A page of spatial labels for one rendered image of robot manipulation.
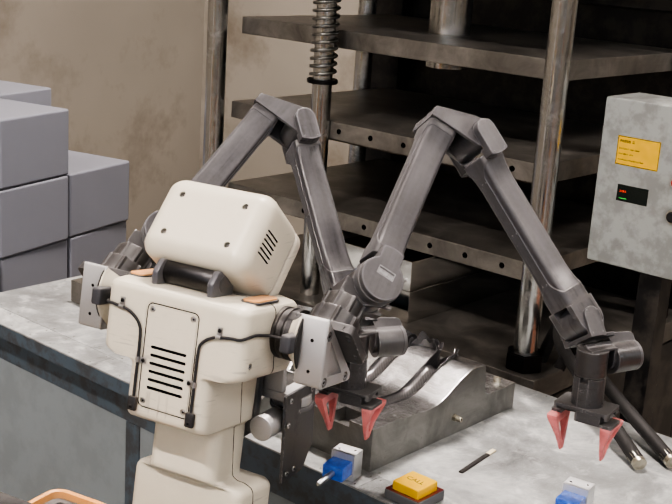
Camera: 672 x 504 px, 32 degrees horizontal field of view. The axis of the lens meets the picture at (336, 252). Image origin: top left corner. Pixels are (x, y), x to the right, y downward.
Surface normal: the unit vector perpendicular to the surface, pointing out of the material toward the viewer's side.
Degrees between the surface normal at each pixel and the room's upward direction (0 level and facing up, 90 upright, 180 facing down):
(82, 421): 90
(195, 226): 48
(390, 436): 90
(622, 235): 90
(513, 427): 0
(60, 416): 90
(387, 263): 55
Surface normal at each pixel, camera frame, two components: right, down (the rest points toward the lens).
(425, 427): 0.74, 0.22
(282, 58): -0.48, 0.20
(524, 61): -0.66, 0.15
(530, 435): 0.07, -0.96
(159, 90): 0.87, 0.18
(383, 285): 0.43, -0.34
